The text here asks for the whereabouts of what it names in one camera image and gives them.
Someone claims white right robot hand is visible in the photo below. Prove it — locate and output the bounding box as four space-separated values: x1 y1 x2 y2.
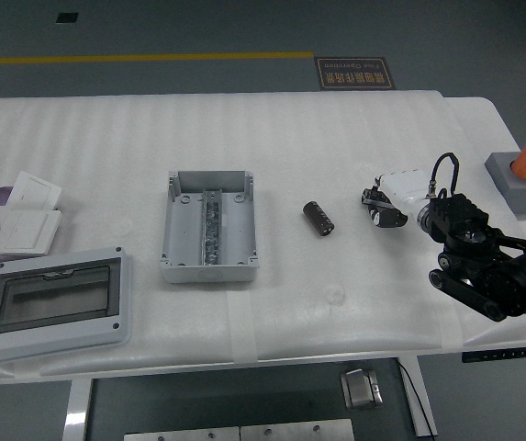
361 169 431 230

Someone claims open grey junction box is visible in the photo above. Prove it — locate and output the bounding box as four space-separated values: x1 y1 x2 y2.
159 169 262 285

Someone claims black floor sign orange text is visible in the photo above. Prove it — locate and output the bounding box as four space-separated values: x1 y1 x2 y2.
315 56 397 92

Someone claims white foam mat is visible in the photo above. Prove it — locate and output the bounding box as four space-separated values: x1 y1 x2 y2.
0 89 468 382

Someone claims black table control panel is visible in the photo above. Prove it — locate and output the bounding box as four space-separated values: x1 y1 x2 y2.
461 345 526 365

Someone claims silver metal device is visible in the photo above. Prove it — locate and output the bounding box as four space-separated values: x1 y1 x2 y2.
340 367 386 411

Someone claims white table leg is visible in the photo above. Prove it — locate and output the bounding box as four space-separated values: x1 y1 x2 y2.
65 378 95 441
399 355 440 439

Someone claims large grey metal plate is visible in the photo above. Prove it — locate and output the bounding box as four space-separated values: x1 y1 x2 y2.
239 418 356 441

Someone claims yellow floor line tape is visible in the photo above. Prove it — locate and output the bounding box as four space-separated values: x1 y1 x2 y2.
0 51 316 66

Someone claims small grey metal plate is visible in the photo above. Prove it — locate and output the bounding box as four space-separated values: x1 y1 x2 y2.
123 425 241 441

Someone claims metal mounting rail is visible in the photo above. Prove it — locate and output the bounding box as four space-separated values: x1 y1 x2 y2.
201 187 224 266

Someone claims thin black cable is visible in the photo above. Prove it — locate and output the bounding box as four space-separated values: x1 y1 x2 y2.
397 359 434 438

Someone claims white tilted switch panel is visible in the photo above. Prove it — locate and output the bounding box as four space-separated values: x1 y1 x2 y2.
7 170 63 213

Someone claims grey enclosure lid with window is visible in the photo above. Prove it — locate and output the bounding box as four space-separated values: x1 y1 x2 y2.
0 246 134 364

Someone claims white flat switch panel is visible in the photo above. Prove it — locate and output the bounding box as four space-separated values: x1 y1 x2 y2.
0 209 63 257

